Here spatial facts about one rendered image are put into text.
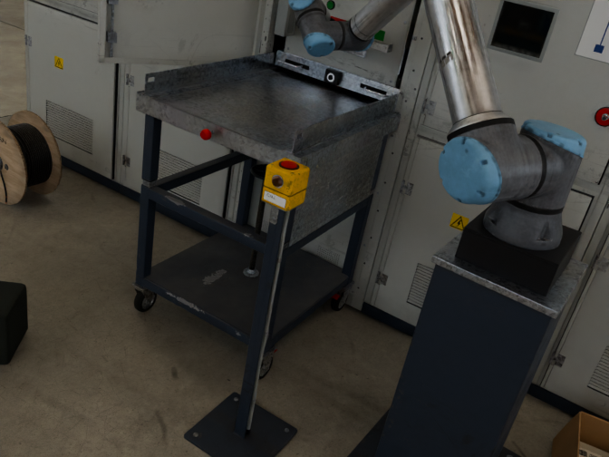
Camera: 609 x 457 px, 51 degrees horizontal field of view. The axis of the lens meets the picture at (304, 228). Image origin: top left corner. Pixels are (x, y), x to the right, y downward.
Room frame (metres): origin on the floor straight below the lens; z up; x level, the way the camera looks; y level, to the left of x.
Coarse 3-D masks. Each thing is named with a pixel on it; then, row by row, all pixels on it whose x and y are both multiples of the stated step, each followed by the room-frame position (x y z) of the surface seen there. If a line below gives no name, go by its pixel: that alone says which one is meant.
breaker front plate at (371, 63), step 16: (336, 0) 2.44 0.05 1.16; (352, 0) 2.41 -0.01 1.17; (368, 0) 2.38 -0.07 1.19; (336, 16) 2.43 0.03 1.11; (352, 16) 2.40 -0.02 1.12; (400, 16) 2.32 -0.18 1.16; (400, 32) 2.31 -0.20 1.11; (288, 48) 2.51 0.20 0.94; (304, 48) 2.48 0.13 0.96; (400, 48) 2.31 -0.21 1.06; (336, 64) 2.41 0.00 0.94; (352, 64) 2.38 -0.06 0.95; (368, 64) 2.36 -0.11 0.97; (384, 64) 2.33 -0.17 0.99; (384, 80) 2.32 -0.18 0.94
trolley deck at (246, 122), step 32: (192, 96) 1.98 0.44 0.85; (224, 96) 2.04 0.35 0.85; (256, 96) 2.12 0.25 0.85; (288, 96) 2.19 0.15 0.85; (320, 96) 2.27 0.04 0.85; (192, 128) 1.80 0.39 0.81; (224, 128) 1.75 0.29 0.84; (256, 128) 1.80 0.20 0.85; (288, 128) 1.85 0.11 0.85; (384, 128) 2.12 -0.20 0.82; (320, 160) 1.73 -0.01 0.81
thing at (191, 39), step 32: (128, 0) 2.25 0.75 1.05; (160, 0) 2.31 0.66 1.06; (192, 0) 2.38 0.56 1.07; (224, 0) 2.45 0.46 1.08; (256, 0) 2.53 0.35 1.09; (128, 32) 2.25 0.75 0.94; (160, 32) 2.32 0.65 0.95; (192, 32) 2.39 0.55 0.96; (224, 32) 2.46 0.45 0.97; (192, 64) 2.36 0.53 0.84
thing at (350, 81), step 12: (276, 60) 2.52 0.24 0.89; (288, 60) 2.50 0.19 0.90; (300, 60) 2.47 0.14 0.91; (300, 72) 2.47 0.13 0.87; (312, 72) 2.44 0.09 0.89; (324, 72) 2.42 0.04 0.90; (348, 72) 2.39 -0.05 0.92; (348, 84) 2.37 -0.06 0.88; (360, 84) 2.35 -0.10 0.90; (372, 84) 2.33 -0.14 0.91; (384, 84) 2.31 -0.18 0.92; (372, 96) 2.32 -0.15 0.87
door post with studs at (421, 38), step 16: (416, 32) 2.25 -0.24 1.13; (416, 48) 2.24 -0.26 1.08; (416, 64) 2.23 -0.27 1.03; (416, 80) 2.22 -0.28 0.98; (400, 96) 2.25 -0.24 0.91; (400, 112) 2.24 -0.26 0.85; (400, 128) 2.23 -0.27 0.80; (400, 144) 2.22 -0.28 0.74; (384, 192) 2.23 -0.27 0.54; (384, 208) 2.22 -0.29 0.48; (368, 256) 2.23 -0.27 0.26; (368, 272) 2.22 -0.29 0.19; (352, 304) 2.24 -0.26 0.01
